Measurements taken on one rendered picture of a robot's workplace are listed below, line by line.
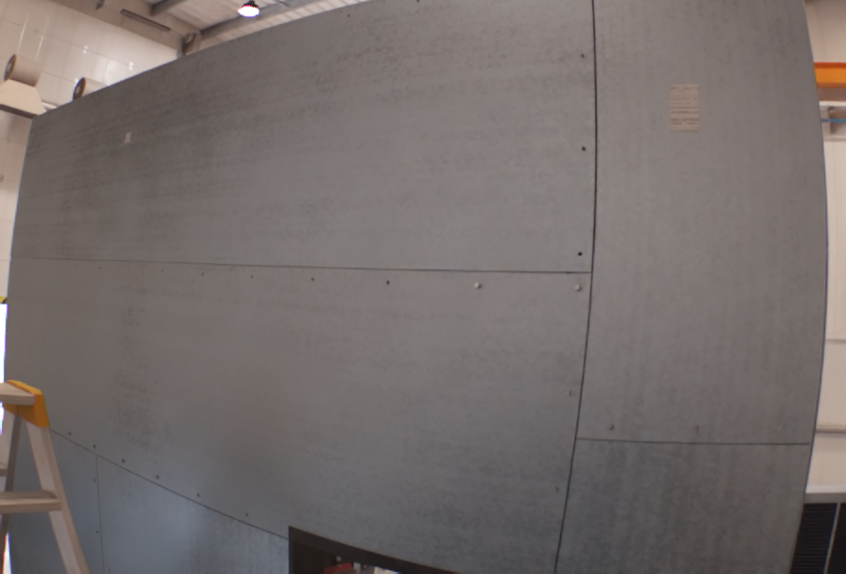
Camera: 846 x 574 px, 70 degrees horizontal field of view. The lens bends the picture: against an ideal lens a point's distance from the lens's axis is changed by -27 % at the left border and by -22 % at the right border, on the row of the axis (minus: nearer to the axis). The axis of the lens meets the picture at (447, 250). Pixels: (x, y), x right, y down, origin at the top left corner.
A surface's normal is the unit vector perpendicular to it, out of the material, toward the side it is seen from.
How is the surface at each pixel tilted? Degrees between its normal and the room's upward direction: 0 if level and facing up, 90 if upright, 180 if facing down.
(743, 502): 90
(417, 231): 90
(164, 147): 90
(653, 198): 90
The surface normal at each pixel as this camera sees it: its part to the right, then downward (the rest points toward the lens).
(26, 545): -0.51, -0.15
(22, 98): 0.86, -0.15
